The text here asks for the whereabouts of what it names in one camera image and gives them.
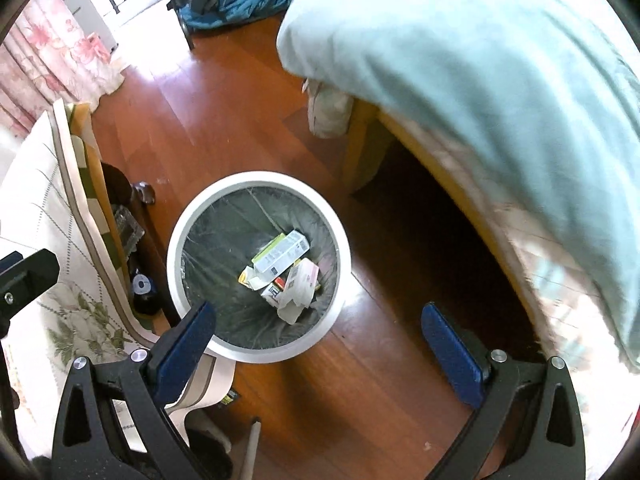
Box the grey patterned pillow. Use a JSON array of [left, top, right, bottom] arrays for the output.
[[303, 79, 354, 139]]

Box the pink floral curtain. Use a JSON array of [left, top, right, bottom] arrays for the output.
[[1, 0, 124, 138]]

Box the wooden bed frame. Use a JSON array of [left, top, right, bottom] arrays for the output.
[[343, 101, 540, 360]]

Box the white medicine box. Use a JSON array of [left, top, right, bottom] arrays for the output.
[[252, 230, 310, 278]]

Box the teal bed quilt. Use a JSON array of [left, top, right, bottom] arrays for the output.
[[277, 0, 639, 360]]

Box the white round trash bin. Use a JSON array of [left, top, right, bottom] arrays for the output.
[[167, 171, 352, 364]]

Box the white checked floral tablecloth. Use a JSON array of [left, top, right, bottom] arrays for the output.
[[0, 97, 237, 461]]

